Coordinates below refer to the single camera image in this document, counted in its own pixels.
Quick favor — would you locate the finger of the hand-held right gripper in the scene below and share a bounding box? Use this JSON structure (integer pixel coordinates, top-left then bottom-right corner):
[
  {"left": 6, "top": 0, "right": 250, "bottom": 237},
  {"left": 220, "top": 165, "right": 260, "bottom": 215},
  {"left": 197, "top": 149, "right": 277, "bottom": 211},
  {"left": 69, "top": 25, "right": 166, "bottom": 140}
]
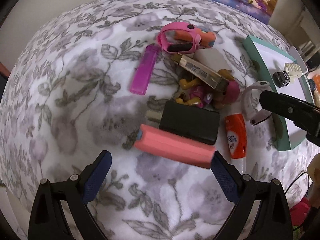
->
[
  {"left": 259, "top": 90, "right": 320, "bottom": 130},
  {"left": 305, "top": 129, "right": 320, "bottom": 147}
]

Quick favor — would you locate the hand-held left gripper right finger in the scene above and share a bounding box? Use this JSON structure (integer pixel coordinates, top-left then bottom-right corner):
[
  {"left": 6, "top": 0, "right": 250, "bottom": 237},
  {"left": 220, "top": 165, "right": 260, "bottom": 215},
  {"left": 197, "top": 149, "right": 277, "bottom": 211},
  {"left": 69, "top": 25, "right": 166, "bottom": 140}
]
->
[{"left": 211, "top": 151, "right": 293, "bottom": 240}]

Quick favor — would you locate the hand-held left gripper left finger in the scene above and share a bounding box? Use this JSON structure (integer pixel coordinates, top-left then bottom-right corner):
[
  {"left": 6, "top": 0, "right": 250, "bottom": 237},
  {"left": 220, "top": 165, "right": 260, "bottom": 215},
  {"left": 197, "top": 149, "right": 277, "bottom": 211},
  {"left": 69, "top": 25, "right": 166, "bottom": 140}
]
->
[{"left": 28, "top": 150, "right": 112, "bottom": 240}]

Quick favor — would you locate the white watch band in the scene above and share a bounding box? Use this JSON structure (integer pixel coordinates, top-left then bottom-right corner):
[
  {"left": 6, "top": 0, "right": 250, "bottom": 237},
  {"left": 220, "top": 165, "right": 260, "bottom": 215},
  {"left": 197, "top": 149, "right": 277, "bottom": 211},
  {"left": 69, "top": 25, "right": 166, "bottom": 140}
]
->
[{"left": 242, "top": 81, "right": 272, "bottom": 126}]

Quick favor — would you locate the orange glue tube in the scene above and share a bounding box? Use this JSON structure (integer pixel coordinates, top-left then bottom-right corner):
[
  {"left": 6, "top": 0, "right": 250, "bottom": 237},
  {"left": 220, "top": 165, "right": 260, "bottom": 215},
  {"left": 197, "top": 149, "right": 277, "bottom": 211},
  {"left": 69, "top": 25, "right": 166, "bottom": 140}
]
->
[{"left": 225, "top": 113, "right": 248, "bottom": 174}]

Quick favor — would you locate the pink toy dog figure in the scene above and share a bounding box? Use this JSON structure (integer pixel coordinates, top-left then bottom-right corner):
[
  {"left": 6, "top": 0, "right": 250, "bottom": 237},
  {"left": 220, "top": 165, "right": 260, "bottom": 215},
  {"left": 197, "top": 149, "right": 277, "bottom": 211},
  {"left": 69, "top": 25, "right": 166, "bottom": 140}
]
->
[{"left": 175, "top": 69, "right": 240, "bottom": 110}]

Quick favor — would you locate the pink rectangular box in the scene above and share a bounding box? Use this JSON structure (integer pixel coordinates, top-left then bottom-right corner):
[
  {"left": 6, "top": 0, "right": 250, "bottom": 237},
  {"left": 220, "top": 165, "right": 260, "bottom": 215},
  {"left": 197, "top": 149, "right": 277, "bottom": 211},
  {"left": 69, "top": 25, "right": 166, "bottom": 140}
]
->
[{"left": 134, "top": 124, "right": 217, "bottom": 169}]

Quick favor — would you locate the teal tray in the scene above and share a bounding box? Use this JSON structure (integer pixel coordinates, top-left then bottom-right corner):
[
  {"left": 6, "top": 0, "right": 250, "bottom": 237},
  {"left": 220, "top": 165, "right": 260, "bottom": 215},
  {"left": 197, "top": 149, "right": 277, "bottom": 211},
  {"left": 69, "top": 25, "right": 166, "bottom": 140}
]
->
[{"left": 242, "top": 35, "right": 314, "bottom": 152}]

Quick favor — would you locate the black power adapter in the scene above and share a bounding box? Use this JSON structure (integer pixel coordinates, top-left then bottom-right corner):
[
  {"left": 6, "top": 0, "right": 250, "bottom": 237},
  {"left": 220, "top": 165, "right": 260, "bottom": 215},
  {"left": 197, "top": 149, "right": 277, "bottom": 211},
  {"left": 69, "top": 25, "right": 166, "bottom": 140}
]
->
[{"left": 146, "top": 101, "right": 220, "bottom": 145}]

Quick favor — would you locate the grey white block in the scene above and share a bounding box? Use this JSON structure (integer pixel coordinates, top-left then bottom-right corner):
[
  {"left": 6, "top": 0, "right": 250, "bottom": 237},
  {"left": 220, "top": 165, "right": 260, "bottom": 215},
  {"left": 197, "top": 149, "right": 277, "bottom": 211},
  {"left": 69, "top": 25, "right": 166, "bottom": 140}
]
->
[{"left": 195, "top": 49, "right": 232, "bottom": 72}]

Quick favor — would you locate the purple highlighter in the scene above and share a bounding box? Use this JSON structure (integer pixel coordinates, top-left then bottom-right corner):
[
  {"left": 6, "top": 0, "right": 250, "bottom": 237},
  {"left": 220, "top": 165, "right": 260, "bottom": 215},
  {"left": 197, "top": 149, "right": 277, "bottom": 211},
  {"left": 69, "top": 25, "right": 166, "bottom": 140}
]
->
[{"left": 129, "top": 44, "right": 159, "bottom": 96}]

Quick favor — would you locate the black toy car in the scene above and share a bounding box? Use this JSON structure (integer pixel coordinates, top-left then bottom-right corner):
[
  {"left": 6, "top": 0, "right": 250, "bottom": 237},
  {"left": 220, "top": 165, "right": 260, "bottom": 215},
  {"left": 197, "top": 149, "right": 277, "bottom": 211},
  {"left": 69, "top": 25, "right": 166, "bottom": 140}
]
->
[{"left": 273, "top": 71, "right": 290, "bottom": 88}]

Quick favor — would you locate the beige soft object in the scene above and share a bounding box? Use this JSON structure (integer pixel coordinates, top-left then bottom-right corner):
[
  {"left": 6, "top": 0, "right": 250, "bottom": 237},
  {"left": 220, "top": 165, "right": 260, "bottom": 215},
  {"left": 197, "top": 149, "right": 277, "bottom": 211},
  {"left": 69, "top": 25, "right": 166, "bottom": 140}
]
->
[{"left": 307, "top": 154, "right": 320, "bottom": 205}]

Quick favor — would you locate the cream plastic comb piece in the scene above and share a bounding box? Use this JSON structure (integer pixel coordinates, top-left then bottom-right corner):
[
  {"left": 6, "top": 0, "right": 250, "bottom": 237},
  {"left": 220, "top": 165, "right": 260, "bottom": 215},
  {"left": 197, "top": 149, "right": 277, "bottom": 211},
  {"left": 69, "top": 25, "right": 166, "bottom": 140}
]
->
[{"left": 284, "top": 62, "right": 303, "bottom": 78}]

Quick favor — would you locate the white plastic strip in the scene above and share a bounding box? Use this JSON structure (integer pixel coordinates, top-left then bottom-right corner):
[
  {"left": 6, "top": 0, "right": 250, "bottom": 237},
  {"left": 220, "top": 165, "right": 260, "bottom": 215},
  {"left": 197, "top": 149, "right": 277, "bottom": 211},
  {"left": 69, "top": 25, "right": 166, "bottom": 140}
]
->
[{"left": 287, "top": 46, "right": 309, "bottom": 74}]

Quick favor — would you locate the red cloth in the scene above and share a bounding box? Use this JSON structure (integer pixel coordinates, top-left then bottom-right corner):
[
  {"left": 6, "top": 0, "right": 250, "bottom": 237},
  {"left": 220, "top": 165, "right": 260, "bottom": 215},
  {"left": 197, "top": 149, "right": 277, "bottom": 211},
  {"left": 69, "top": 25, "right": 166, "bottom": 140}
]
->
[{"left": 290, "top": 196, "right": 313, "bottom": 227}]

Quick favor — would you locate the gold patterned box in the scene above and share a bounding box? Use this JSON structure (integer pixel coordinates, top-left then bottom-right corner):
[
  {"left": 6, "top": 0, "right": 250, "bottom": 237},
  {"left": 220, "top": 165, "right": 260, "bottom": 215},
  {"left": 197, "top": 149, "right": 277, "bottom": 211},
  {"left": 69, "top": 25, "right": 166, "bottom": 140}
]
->
[{"left": 175, "top": 53, "right": 229, "bottom": 90}]

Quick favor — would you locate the grey floral blanket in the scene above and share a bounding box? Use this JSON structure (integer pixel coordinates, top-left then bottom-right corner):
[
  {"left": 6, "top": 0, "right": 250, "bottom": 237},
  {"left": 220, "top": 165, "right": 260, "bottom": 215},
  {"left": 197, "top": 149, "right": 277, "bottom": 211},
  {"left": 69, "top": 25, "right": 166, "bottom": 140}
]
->
[{"left": 0, "top": 0, "right": 320, "bottom": 240}]

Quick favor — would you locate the orange and blue toy phone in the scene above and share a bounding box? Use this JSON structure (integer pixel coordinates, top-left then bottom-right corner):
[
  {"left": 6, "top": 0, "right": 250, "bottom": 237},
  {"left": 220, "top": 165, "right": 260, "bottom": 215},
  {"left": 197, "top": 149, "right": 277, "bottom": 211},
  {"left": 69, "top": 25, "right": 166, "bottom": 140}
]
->
[{"left": 174, "top": 29, "right": 216, "bottom": 48}]

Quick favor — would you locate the brown wooden board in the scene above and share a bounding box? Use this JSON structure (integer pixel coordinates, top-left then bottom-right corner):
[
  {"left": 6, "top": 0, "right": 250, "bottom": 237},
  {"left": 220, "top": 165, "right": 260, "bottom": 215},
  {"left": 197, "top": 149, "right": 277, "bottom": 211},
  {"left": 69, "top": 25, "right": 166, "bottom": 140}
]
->
[{"left": 0, "top": 62, "right": 10, "bottom": 78}]

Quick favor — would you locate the pink smartwatch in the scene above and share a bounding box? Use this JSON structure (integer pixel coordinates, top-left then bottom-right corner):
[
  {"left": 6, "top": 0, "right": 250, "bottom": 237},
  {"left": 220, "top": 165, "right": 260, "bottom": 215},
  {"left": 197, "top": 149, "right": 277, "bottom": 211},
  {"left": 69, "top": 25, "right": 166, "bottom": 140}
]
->
[{"left": 158, "top": 22, "right": 202, "bottom": 54}]

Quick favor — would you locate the black cable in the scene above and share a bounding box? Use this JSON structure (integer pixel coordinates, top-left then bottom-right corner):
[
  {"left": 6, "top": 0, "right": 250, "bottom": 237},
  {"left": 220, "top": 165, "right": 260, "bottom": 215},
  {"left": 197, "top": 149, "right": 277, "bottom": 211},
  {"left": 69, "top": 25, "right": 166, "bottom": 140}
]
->
[{"left": 284, "top": 170, "right": 310, "bottom": 198}]

